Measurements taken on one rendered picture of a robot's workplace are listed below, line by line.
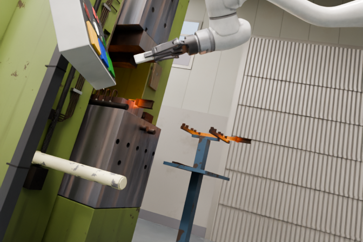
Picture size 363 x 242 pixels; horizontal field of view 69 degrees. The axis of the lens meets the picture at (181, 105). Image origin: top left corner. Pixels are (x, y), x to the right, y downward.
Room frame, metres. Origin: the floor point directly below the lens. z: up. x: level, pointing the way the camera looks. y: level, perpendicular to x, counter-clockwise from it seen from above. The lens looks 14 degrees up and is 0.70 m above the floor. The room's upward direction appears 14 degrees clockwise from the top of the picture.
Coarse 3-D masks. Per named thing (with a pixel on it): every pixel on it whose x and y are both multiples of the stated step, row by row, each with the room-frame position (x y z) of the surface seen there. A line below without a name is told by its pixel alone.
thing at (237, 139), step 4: (196, 132) 1.98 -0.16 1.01; (208, 136) 1.92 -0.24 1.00; (212, 136) 1.90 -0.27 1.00; (224, 136) 1.84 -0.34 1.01; (228, 136) 1.83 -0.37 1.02; (236, 136) 1.79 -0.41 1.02; (232, 140) 1.83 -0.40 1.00; (236, 140) 1.78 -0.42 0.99; (240, 140) 1.78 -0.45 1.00; (244, 140) 1.77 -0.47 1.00; (248, 140) 1.75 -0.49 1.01
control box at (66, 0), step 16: (64, 0) 0.66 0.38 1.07; (80, 0) 0.68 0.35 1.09; (64, 16) 0.66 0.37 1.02; (80, 16) 0.66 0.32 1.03; (64, 32) 0.66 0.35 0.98; (80, 32) 0.66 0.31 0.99; (96, 32) 0.81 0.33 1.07; (64, 48) 0.66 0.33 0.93; (80, 48) 0.67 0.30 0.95; (80, 64) 0.76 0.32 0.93; (96, 64) 0.78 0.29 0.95; (96, 80) 0.91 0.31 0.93; (112, 80) 0.94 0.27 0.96
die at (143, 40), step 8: (120, 32) 1.35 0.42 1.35; (128, 32) 1.32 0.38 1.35; (136, 32) 1.30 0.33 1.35; (144, 32) 1.29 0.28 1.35; (112, 40) 1.37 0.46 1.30; (120, 40) 1.34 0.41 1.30; (128, 40) 1.32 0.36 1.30; (136, 40) 1.29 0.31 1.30; (144, 40) 1.31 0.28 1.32; (152, 40) 1.37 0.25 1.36; (112, 48) 1.40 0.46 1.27; (120, 48) 1.38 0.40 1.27; (128, 48) 1.35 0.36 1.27; (136, 48) 1.32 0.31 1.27; (144, 48) 1.33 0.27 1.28
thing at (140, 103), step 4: (136, 100) 1.37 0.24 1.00; (140, 100) 1.38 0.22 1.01; (144, 100) 1.37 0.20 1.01; (148, 100) 1.35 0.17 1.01; (152, 100) 1.34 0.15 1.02; (136, 104) 1.37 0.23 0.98; (140, 104) 1.37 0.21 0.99; (144, 104) 1.36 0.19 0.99; (148, 104) 1.35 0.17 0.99; (152, 104) 1.35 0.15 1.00; (144, 108) 1.38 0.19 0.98; (148, 108) 1.36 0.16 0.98
